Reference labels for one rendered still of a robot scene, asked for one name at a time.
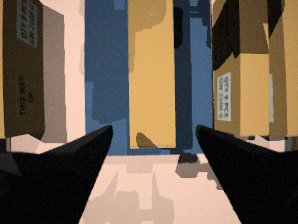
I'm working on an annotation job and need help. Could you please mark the brown cardboard carton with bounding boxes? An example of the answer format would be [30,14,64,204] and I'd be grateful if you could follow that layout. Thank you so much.
[128,0,176,149]
[267,0,298,137]
[213,0,269,136]
[0,0,45,139]

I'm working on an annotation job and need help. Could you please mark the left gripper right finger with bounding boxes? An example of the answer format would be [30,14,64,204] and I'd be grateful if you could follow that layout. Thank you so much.
[195,125,298,224]

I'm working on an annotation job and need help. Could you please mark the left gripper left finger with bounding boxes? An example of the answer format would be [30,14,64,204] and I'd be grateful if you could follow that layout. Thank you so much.
[0,125,113,224]

